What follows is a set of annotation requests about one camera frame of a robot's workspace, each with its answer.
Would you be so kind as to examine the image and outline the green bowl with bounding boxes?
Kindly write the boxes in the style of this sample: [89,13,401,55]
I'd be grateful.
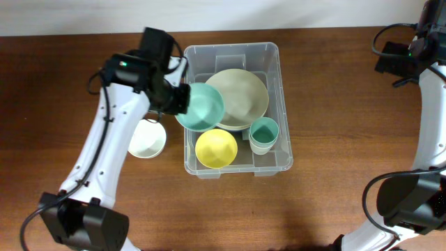
[175,83,225,132]

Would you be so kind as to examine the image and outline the white bowl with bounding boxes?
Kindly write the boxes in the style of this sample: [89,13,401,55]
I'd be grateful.
[128,119,167,159]

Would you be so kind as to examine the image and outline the yellow bowl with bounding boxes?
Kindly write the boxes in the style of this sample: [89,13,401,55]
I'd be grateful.
[195,129,238,169]

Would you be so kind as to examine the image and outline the beige plate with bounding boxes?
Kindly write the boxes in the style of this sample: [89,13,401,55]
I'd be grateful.
[217,107,267,130]

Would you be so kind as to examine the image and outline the cream white plate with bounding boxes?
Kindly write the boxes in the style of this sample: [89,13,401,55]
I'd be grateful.
[206,69,269,112]

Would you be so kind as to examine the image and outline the green cup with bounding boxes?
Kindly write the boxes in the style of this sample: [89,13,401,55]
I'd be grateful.
[249,117,279,146]

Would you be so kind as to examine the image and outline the cream white cup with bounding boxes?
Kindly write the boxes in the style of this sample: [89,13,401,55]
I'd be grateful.
[249,144,270,155]

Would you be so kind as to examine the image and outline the grey cup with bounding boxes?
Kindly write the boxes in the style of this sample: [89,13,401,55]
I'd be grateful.
[249,135,277,149]

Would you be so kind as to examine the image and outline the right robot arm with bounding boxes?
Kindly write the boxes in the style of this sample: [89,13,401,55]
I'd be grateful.
[329,0,445,250]

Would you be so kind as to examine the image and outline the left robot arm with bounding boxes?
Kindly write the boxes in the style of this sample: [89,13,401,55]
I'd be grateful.
[35,28,190,250]

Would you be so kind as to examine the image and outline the clear plastic storage container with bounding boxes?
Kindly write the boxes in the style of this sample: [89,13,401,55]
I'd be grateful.
[184,43,293,178]

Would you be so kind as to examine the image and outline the white label in container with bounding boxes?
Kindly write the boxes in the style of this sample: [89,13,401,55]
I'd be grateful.
[242,128,249,140]

